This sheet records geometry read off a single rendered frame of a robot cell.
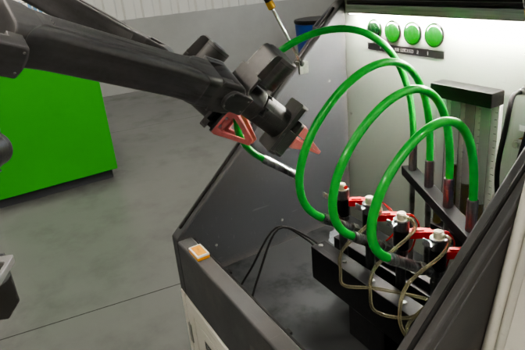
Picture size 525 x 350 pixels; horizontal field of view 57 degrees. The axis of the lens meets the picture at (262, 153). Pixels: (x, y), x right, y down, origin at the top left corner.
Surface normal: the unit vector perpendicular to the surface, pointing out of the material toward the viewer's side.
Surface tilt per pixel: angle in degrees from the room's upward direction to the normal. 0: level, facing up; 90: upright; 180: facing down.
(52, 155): 90
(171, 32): 90
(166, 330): 0
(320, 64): 90
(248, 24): 90
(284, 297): 0
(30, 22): 41
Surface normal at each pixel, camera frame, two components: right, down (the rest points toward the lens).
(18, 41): 0.58, -0.72
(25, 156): 0.51, 0.27
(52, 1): 0.07, 0.21
